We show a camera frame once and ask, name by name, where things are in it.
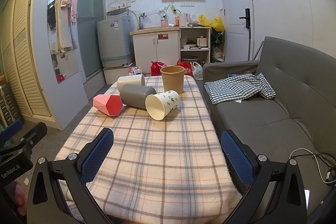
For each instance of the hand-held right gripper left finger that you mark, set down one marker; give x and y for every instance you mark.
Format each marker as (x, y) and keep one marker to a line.
(98, 153)

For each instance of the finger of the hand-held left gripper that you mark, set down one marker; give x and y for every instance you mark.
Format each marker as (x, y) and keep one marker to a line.
(35, 133)
(9, 130)

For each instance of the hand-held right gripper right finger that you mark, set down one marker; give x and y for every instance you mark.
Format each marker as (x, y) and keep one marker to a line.
(237, 158)

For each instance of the pink faceted cup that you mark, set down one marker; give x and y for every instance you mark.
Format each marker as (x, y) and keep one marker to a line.
(109, 106)

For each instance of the grey plastic cup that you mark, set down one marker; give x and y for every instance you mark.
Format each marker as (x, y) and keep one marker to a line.
(134, 95)

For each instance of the cream plastic cup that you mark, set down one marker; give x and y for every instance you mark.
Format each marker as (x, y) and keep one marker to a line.
(130, 82)

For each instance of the white printed paper cup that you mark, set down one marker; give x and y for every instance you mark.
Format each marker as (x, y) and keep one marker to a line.
(160, 104)

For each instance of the brown paper cup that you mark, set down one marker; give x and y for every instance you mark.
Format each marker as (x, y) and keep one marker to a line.
(172, 81)

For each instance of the person's left hand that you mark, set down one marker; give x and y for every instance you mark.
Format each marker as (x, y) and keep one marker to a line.
(20, 193)

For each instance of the grey sofa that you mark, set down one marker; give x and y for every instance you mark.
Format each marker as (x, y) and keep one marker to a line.
(262, 121)

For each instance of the plaid blanket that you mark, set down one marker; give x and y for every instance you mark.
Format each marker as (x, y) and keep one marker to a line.
(157, 150)

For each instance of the green checked cloth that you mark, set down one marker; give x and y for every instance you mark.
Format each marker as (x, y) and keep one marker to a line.
(231, 88)

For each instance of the cream louvred wardrobe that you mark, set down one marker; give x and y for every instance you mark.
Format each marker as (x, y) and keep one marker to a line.
(23, 56)

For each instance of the smartphone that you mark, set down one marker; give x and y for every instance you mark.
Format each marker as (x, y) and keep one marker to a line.
(306, 199)

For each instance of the white washing machine base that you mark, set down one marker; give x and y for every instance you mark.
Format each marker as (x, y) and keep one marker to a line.
(118, 74)

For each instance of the panda printed pack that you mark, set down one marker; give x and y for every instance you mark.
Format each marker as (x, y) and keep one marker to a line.
(135, 71)

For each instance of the white plastic bag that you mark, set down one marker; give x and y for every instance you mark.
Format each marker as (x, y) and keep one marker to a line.
(197, 71)

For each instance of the red thermos jug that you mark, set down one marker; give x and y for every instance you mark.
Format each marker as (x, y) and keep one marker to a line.
(155, 69)

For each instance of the red shopping bag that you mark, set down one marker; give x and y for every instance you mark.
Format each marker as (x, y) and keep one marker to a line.
(187, 67)

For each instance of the beige towel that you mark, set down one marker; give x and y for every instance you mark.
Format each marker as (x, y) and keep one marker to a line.
(63, 29)

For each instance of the grey plastic basin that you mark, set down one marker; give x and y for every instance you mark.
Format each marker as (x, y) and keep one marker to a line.
(189, 59)

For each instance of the grey washing machine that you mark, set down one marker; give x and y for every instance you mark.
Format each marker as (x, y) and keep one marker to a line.
(114, 40)

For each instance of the frosted glass sliding door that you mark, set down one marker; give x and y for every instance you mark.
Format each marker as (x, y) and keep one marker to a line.
(88, 29)

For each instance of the white open shelf unit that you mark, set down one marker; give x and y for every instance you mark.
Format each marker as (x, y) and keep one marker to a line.
(208, 43)

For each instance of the white sink cabinet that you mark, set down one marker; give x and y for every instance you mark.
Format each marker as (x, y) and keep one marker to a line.
(155, 47)

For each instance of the green potted plant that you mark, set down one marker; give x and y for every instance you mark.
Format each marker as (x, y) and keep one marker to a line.
(218, 39)

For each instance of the white small appliance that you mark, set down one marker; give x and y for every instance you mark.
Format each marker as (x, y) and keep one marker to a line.
(202, 42)

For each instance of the pink towel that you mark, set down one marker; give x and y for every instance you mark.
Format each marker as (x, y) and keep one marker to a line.
(73, 7)

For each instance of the yellow plastic bag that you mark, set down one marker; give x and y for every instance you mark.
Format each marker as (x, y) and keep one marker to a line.
(214, 22)

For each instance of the metal faucet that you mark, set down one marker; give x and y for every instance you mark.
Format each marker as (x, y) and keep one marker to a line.
(141, 22)

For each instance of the pink bottle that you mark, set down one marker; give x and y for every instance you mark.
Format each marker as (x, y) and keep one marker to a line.
(164, 22)

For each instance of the white electric kettle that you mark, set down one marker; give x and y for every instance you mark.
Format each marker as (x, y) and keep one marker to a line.
(184, 19)

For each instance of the orange bottle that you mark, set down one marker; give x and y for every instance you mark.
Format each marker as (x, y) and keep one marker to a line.
(177, 20)

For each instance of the white door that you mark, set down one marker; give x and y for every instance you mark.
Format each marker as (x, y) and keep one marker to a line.
(235, 3)

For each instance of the wall mirror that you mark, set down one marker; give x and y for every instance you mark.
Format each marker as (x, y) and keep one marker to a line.
(64, 64)

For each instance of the row of wall sockets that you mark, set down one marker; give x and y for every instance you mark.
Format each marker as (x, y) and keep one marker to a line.
(187, 3)

